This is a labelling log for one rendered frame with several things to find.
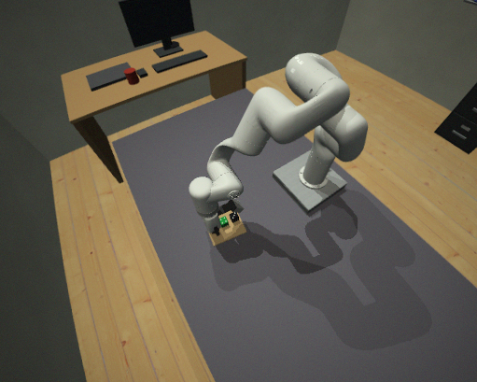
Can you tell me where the green die with white pips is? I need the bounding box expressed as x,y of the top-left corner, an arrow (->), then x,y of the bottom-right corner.
219,217 -> 229,228

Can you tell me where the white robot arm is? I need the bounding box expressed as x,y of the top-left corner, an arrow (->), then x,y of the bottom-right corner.
189,53 -> 368,218

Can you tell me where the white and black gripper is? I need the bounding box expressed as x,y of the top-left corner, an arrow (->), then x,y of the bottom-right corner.
201,213 -> 221,236

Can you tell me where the tan flat mat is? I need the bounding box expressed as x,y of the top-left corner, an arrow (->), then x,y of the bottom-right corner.
209,211 -> 246,246

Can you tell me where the black die with white pips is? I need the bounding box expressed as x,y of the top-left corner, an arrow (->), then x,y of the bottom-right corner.
230,212 -> 239,223

